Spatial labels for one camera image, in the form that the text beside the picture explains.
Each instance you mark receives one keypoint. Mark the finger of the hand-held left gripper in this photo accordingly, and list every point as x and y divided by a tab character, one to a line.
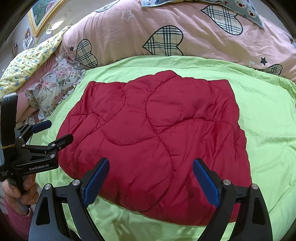
64	140
41	126

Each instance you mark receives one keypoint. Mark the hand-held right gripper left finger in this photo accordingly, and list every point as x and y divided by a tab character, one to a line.
97	183

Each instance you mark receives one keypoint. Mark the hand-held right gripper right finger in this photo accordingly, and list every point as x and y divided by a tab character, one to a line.
207	183

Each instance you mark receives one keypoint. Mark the red quilted jacket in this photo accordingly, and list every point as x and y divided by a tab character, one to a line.
150	139

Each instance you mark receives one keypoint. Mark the person's left forearm pink sleeve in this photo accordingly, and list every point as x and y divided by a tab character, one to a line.
13	220

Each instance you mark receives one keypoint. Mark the person's left hand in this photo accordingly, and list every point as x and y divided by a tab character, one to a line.
30	187

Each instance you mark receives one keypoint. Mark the floral ruffled pillow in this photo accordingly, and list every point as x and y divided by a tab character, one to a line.
57	85

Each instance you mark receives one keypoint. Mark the yellow floral quilt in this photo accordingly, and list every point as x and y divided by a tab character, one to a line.
30	60

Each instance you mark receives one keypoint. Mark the light green bed sheet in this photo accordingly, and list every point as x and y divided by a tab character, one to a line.
266	139

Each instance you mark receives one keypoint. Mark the gold framed picture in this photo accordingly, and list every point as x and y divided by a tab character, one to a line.
40	14

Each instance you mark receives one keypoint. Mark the pink duvet with plaid hearts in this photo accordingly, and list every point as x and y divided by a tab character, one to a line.
185	23

